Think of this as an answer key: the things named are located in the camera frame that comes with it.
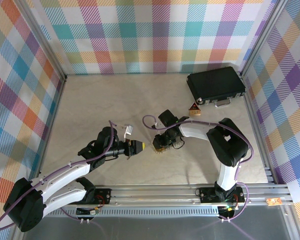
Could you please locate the silver key holder with rings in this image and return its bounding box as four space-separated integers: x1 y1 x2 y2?
153 139 186 155

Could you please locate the wooden block with triangle sign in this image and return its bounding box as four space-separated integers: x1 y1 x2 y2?
188 101 202 117

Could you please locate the black briefcase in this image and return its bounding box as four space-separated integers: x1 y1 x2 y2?
186 66 247 109

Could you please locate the small black connector board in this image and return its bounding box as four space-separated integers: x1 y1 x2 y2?
218 204 238 219
75 206 101 218

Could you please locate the grey metal sheet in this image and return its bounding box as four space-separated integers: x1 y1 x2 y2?
22 214 292 240

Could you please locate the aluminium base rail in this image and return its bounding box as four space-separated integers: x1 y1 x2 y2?
94 184 295 216

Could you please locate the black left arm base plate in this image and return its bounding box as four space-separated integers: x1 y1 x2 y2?
88 187 113 207

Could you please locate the aluminium side rail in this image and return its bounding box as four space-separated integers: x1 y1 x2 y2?
241 73 276 186
31 74 68 188

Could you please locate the slotted grey cable duct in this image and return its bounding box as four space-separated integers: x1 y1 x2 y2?
52 207 221 216

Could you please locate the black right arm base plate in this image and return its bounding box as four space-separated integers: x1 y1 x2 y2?
198 186 246 205

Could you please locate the aluminium frame post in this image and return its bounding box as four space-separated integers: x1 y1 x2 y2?
239 0 288 77
16 0 68 82

